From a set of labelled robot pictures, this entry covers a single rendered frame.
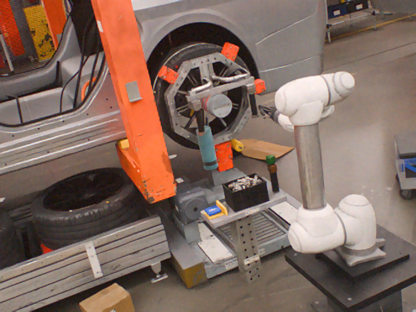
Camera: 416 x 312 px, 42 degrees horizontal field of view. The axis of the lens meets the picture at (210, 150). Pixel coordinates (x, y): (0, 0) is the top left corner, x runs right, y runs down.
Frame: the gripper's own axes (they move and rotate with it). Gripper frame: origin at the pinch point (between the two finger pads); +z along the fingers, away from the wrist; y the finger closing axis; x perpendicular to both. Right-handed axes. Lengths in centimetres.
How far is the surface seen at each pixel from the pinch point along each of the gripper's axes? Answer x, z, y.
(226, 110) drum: -1.0, 18.0, -14.5
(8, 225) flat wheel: -34, 38, -149
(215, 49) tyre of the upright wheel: 31, 41, -6
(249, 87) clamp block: 10.6, 10.5, -1.0
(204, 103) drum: 3.9, 27.9, -23.7
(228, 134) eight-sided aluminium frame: -21.0, 32.7, -10.5
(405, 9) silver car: -1, 139, 218
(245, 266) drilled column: -72, -31, -39
